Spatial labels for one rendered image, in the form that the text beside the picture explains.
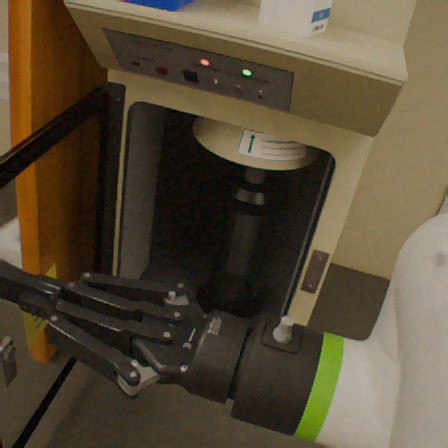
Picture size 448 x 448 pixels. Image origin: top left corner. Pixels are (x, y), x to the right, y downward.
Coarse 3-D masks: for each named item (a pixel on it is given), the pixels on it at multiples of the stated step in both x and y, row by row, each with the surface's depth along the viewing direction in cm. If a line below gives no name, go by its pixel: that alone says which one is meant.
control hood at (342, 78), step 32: (64, 0) 47; (96, 0) 46; (224, 0) 54; (96, 32) 51; (128, 32) 49; (160, 32) 47; (192, 32) 46; (224, 32) 45; (256, 32) 44; (320, 32) 49; (352, 32) 52; (288, 64) 46; (320, 64) 44; (352, 64) 43; (384, 64) 43; (224, 96) 57; (320, 96) 50; (352, 96) 48; (384, 96) 46; (352, 128) 55
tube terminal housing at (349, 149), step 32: (256, 0) 53; (352, 0) 51; (384, 0) 50; (416, 0) 49; (384, 32) 52; (128, 96) 63; (160, 96) 62; (192, 96) 61; (256, 128) 61; (288, 128) 60; (320, 128) 59; (352, 160) 60; (352, 192) 62; (320, 224) 66
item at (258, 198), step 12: (240, 168) 77; (252, 168) 73; (228, 180) 75; (240, 180) 74; (252, 180) 74; (264, 180) 76; (276, 180) 76; (228, 192) 74; (240, 192) 73; (252, 192) 73; (264, 192) 73; (276, 192) 74
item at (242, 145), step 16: (208, 128) 67; (224, 128) 66; (240, 128) 65; (208, 144) 67; (224, 144) 66; (240, 144) 65; (256, 144) 65; (272, 144) 65; (288, 144) 65; (304, 144) 67; (240, 160) 65; (256, 160) 65; (272, 160) 65; (288, 160) 66; (304, 160) 68
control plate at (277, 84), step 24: (120, 48) 53; (144, 48) 51; (168, 48) 50; (192, 48) 49; (144, 72) 57; (168, 72) 55; (216, 72) 52; (240, 72) 50; (264, 72) 49; (288, 72) 47; (240, 96) 56; (264, 96) 54; (288, 96) 52
